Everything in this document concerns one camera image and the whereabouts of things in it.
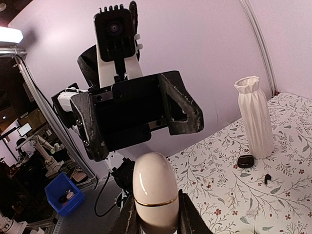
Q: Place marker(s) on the blue plastic bin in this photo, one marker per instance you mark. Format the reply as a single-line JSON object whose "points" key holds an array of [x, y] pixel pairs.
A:
{"points": [[63, 195]]}

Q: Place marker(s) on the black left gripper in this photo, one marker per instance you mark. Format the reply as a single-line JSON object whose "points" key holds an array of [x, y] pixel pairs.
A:
{"points": [[125, 113]]}

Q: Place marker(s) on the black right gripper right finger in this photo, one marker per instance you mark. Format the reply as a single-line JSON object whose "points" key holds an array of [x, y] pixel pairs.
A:
{"points": [[189, 219]]}

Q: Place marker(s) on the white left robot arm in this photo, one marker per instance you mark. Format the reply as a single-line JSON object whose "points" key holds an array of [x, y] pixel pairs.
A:
{"points": [[63, 102]]}

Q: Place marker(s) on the left aluminium frame post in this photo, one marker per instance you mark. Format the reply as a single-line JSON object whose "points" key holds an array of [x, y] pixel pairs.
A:
{"points": [[260, 40]]}

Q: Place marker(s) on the white ribbed vase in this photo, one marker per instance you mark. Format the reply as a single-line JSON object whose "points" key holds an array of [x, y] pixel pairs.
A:
{"points": [[254, 110]]}

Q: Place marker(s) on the black earbud on table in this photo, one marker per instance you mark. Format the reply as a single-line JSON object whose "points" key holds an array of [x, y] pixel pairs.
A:
{"points": [[267, 178]]}

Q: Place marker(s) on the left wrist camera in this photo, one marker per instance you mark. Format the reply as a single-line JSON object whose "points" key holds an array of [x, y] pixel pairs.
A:
{"points": [[116, 43]]}

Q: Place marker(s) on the white earbud charging case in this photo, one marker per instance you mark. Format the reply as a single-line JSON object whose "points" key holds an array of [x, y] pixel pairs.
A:
{"points": [[156, 194]]}

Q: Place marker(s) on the small black earbud case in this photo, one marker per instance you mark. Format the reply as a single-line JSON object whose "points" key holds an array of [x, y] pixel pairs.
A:
{"points": [[245, 161]]}

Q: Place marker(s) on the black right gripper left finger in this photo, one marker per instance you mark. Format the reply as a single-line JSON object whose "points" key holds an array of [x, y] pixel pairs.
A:
{"points": [[127, 220]]}

